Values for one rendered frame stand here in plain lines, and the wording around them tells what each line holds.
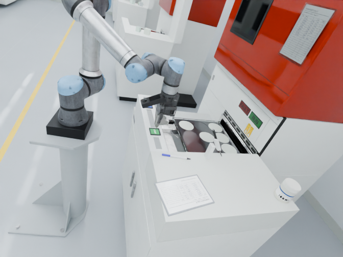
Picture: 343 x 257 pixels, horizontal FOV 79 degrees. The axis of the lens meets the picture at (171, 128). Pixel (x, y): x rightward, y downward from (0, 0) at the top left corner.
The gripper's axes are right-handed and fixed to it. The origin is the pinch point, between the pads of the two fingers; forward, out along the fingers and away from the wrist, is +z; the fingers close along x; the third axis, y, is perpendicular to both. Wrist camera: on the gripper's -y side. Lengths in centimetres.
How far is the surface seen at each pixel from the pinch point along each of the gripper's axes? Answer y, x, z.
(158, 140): 1.7, -6.1, 5.0
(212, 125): 46, 19, 11
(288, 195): 51, -46, -1
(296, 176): 103, -16, 23
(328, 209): 207, -9, 87
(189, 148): 21.3, -5.2, 10.7
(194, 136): 28.0, 5.9, 10.7
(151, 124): 0.0, 7.1, 5.1
